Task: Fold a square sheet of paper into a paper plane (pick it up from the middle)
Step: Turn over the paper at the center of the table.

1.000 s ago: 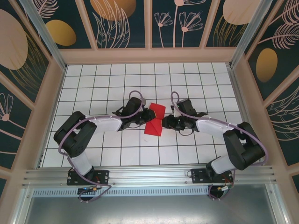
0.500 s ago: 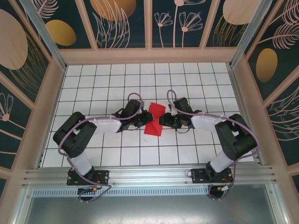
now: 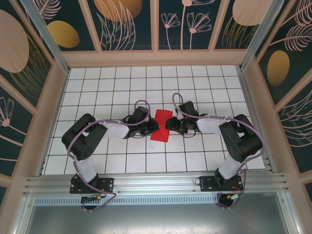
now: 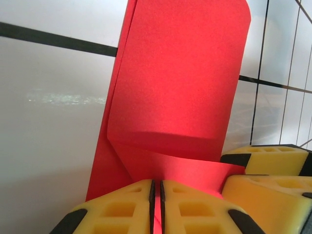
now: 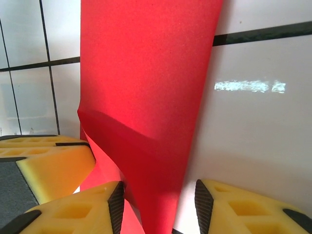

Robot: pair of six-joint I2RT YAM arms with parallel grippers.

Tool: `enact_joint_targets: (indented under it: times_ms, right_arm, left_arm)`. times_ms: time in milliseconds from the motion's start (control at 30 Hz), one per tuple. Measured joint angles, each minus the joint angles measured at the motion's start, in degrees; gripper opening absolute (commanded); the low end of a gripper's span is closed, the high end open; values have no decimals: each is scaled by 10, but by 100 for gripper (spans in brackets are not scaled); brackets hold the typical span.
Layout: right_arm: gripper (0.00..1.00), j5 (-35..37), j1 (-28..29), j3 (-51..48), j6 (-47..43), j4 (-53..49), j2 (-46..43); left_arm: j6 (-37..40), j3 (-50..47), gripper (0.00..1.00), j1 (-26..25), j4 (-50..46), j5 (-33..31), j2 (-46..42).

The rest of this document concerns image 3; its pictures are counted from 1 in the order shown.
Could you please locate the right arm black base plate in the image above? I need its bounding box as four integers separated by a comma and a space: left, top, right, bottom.
199, 175, 244, 192

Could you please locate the slotted cable duct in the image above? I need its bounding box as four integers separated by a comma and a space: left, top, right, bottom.
34, 195, 220, 206

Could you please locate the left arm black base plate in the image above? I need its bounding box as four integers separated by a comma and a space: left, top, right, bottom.
70, 177, 115, 195

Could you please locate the aluminium mounting rail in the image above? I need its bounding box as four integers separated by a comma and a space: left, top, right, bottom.
23, 172, 291, 195

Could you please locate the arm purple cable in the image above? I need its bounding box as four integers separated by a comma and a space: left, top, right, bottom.
67, 99, 151, 213
172, 92, 266, 210

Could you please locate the aluminium corner post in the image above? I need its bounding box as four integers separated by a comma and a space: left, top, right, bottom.
19, 0, 71, 74
237, 0, 286, 71

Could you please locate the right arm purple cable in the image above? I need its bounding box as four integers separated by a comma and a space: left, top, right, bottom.
172, 92, 266, 210

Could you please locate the grey metal sheet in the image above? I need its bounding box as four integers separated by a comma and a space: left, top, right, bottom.
13, 191, 302, 234

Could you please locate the red paper sheet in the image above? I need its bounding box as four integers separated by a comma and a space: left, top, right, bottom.
149, 109, 174, 142

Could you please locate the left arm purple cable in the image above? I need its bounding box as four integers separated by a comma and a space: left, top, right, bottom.
67, 99, 151, 213

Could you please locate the aluminium side rail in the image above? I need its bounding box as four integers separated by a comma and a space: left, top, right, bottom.
236, 68, 276, 173

